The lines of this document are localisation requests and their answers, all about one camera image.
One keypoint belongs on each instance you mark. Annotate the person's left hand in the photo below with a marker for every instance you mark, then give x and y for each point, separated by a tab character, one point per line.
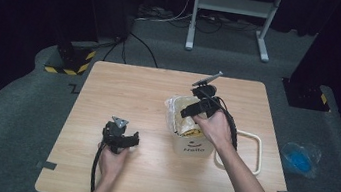
111	165

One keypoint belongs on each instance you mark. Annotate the white plastic trash bin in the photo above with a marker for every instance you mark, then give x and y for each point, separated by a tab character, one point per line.
191	147

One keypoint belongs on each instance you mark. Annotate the yellow packet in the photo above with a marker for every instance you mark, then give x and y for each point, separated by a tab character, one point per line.
193	133

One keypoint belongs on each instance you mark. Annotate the black stand base striped tape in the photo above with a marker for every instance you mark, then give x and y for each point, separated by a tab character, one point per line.
305	94

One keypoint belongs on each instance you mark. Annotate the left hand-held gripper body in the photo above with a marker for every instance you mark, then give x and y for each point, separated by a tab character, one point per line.
114	135

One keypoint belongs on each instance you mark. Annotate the clear plastic bin bag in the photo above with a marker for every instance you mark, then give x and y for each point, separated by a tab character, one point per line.
176	110

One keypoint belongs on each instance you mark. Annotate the yellow-black striped box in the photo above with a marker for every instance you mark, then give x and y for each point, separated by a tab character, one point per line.
74	59

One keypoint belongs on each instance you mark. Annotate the white metal stand frame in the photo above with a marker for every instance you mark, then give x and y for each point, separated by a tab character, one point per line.
232	4

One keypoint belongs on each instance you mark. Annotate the blue plastic bag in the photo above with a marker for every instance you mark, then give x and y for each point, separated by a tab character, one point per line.
299	160

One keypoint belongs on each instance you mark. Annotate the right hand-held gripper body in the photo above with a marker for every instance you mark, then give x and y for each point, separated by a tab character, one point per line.
207	92

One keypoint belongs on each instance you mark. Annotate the person's right hand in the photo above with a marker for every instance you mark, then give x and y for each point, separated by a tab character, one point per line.
216	129

